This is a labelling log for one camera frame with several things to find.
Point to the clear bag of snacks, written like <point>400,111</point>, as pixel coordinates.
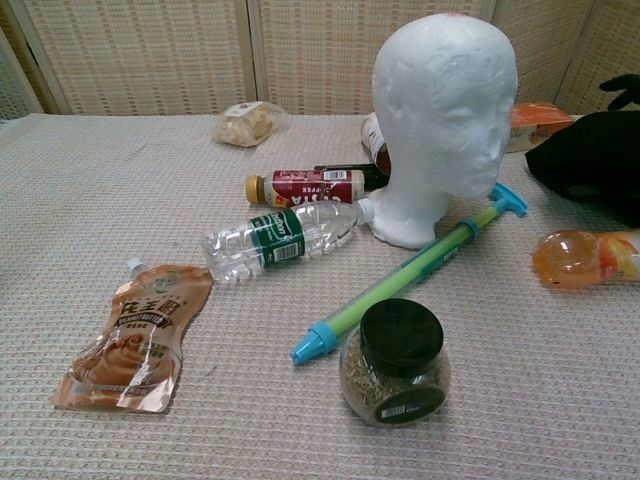
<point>245,125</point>

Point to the brown peanut butter pouch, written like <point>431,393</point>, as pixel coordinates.
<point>135,340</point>

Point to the black baseball cap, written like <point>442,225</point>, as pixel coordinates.
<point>590,160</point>

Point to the clear water bottle green label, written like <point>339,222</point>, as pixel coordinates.
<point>280,237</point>

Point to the orange juice bottle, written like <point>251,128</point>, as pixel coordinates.
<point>575,260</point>

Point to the woven folding screen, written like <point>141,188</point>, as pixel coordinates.
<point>150,50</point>

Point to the green and blue water pump toy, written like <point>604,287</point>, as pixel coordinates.
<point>400,272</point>

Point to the beige woven table cloth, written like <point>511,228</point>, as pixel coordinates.
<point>250,435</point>

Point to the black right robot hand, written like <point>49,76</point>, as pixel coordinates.
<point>627,92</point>

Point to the orange cardboard box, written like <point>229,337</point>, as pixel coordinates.
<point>542,117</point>

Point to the red label coffee bottle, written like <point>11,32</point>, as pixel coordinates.
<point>310,187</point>

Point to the white foam mannequin head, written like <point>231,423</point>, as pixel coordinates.
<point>440,125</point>

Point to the brown bottle white label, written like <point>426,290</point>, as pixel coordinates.
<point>377,150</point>

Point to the glass spice jar black lid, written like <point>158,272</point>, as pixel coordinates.
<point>400,345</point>

